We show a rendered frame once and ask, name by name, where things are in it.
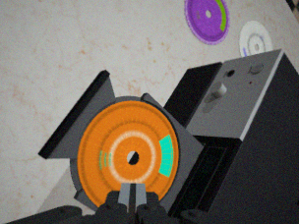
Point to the white cd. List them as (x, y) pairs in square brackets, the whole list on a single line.
[(253, 33)]

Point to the purple cd with green arc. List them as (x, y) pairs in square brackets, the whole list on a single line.
[(208, 30)]

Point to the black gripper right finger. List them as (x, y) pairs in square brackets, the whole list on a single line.
[(146, 209)]

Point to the orange cd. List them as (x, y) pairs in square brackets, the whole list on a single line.
[(113, 133)]

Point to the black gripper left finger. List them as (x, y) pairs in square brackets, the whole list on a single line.
[(111, 212)]

